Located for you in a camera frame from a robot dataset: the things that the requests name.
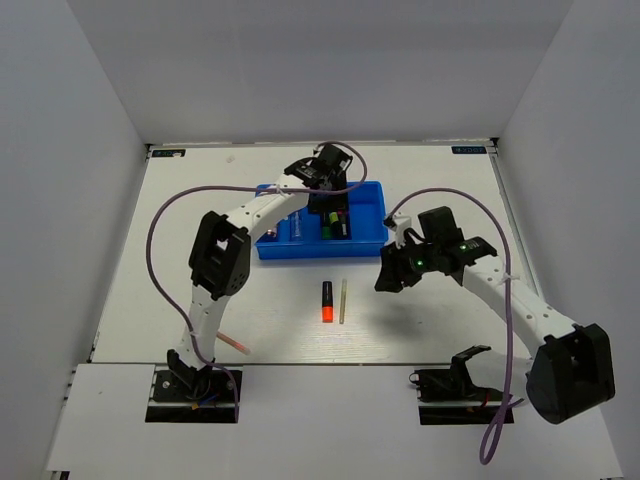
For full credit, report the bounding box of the clear spray bottle blue cap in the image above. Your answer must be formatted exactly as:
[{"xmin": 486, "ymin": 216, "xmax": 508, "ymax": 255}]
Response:
[{"xmin": 290, "ymin": 210, "xmax": 304, "ymax": 242}]

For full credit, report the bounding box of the left corner label sticker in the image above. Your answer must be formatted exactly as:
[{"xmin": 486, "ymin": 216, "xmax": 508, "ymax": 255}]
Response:
[{"xmin": 151, "ymin": 149, "xmax": 186, "ymax": 158}]

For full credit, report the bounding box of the purple cable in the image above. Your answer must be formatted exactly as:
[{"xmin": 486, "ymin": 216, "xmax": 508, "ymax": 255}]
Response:
[
  {"xmin": 383, "ymin": 188, "xmax": 526, "ymax": 466},
  {"xmin": 144, "ymin": 140, "xmax": 370, "ymax": 424}
]

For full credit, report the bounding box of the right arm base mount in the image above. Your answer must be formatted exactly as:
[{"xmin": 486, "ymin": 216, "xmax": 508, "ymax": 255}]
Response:
[{"xmin": 408, "ymin": 368, "xmax": 502, "ymax": 426}]

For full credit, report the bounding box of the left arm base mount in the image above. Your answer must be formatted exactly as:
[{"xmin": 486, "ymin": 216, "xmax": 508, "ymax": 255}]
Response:
[{"xmin": 145, "ymin": 368, "xmax": 237, "ymax": 424}]

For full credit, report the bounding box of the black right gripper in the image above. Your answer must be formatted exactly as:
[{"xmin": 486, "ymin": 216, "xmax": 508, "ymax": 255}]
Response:
[{"xmin": 375, "ymin": 235, "xmax": 440, "ymax": 293}]

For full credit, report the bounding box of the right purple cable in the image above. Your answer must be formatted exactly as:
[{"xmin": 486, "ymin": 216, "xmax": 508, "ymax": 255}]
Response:
[{"xmin": 383, "ymin": 188, "xmax": 526, "ymax": 466}]

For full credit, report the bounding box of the right corner label sticker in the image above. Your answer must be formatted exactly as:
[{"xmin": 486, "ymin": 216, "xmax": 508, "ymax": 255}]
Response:
[{"xmin": 451, "ymin": 145, "xmax": 487, "ymax": 155}]

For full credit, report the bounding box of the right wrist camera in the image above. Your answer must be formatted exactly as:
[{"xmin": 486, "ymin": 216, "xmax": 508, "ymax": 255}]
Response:
[{"xmin": 383, "ymin": 212, "xmax": 412, "ymax": 249}]

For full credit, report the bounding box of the corner label sticker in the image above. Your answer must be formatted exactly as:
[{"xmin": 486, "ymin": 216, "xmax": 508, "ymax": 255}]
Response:
[
  {"xmin": 451, "ymin": 145, "xmax": 487, "ymax": 155},
  {"xmin": 151, "ymin": 149, "xmax": 186, "ymax": 158}
]

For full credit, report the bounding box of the blue compartment tray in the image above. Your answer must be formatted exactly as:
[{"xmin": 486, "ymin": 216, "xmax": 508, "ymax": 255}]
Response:
[{"xmin": 256, "ymin": 181, "xmax": 388, "ymax": 260}]

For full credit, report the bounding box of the pink highlighter black body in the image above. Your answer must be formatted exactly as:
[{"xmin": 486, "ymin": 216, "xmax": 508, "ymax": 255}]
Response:
[{"xmin": 338, "ymin": 211, "xmax": 349, "ymax": 239}]

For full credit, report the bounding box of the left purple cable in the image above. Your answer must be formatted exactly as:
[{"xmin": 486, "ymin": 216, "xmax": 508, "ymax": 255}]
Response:
[{"xmin": 144, "ymin": 140, "xmax": 370, "ymax": 424}]

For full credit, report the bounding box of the orange highlighter black body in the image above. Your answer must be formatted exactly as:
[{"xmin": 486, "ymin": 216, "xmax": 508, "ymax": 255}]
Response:
[{"xmin": 321, "ymin": 281, "xmax": 334, "ymax": 323}]

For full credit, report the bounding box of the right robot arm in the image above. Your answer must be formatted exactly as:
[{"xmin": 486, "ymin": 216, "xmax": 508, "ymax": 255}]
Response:
[{"xmin": 374, "ymin": 207, "xmax": 615, "ymax": 424}]

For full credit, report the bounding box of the slim pink highlighter pen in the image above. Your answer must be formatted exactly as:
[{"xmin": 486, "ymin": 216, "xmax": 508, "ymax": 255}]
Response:
[{"xmin": 216, "ymin": 332, "xmax": 251, "ymax": 356}]

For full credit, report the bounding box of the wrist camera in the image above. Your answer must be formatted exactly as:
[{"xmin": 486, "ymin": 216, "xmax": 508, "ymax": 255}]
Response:
[
  {"xmin": 336, "ymin": 150, "xmax": 353, "ymax": 172},
  {"xmin": 383, "ymin": 212, "xmax": 412, "ymax": 249}
]

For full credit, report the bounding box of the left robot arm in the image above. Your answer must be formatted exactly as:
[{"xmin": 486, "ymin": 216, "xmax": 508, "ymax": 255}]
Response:
[{"xmin": 167, "ymin": 145, "xmax": 352, "ymax": 399}]

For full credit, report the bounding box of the green highlighter black body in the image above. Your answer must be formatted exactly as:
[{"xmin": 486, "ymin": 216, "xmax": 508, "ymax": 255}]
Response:
[{"xmin": 321, "ymin": 213, "xmax": 332, "ymax": 240}]

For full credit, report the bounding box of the yellow highlighter black body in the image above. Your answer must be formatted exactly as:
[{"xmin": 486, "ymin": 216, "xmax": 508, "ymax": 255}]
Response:
[{"xmin": 328, "ymin": 212, "xmax": 342, "ymax": 239}]

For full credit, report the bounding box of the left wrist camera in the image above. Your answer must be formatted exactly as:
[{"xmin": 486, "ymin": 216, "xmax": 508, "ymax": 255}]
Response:
[{"xmin": 336, "ymin": 150, "xmax": 353, "ymax": 172}]

